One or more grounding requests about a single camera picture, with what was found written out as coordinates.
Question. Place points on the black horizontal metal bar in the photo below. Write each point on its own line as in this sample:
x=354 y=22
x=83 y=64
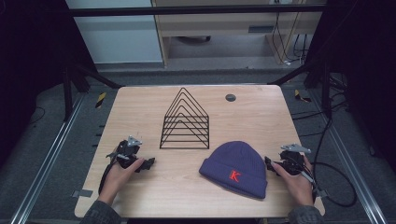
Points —
x=186 y=10

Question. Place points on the grey round table grommet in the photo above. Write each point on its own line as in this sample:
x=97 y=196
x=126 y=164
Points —
x=230 y=97

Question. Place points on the person's left hand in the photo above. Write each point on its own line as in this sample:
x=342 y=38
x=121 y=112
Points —
x=119 y=180

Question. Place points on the white cabinet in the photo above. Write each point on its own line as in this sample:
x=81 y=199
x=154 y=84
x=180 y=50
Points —
x=115 y=37

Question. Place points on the black metal stand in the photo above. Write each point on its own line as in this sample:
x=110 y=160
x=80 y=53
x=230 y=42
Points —
x=325 y=90
x=67 y=93

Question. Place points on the black curtain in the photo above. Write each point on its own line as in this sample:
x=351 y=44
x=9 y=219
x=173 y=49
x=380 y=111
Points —
x=367 y=71
x=31 y=62

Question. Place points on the purple knit beanie hat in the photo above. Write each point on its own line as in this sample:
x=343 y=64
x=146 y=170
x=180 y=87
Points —
x=236 y=168

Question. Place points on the person's right hand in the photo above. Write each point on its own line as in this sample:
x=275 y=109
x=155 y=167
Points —
x=295 y=186

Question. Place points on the grey tape strip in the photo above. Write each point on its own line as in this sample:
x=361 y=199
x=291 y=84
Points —
x=82 y=193

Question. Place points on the aluminium floor rail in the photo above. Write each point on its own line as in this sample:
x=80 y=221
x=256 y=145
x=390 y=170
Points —
x=46 y=158
x=351 y=161

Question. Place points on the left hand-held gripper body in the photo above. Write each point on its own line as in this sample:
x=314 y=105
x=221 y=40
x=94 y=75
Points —
x=128 y=152

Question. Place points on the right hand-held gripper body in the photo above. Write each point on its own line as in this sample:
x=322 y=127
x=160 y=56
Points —
x=292 y=161

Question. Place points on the yellow black floor tape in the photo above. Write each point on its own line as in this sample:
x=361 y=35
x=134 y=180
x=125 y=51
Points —
x=301 y=96
x=101 y=99

